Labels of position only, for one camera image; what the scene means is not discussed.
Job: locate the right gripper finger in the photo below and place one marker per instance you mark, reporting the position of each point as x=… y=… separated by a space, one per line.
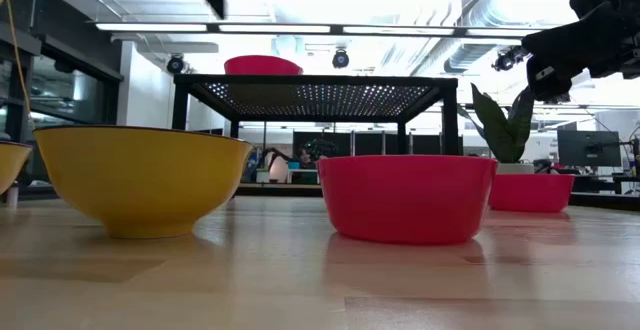
x=550 y=80

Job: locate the red plastic mini bowl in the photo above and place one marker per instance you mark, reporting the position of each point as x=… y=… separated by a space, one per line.
x=260 y=66
x=407 y=200
x=535 y=192

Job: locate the yellow patterned mini bowl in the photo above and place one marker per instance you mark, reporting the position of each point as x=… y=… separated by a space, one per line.
x=140 y=180
x=10 y=165

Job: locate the black ceiling spotlight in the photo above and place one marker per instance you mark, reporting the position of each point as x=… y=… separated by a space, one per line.
x=175 y=64
x=340 y=59
x=506 y=59

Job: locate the snake plant in white pot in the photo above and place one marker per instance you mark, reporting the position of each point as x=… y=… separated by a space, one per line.
x=495 y=130

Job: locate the long ceiling light bar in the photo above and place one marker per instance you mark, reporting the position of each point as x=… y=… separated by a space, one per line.
x=280 y=28

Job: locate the black computer monitor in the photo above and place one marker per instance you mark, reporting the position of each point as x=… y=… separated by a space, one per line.
x=589 y=147

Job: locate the black perforated metal rack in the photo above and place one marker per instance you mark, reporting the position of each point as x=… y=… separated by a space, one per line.
x=315 y=81

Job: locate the black partition panels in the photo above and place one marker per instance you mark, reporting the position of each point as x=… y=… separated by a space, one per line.
x=370 y=144

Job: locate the person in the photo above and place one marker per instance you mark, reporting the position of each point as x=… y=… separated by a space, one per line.
x=303 y=159

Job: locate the green storage box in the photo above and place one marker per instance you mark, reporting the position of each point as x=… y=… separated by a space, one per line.
x=300 y=176

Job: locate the small white cylinder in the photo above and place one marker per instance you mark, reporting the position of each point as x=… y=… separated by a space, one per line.
x=12 y=195

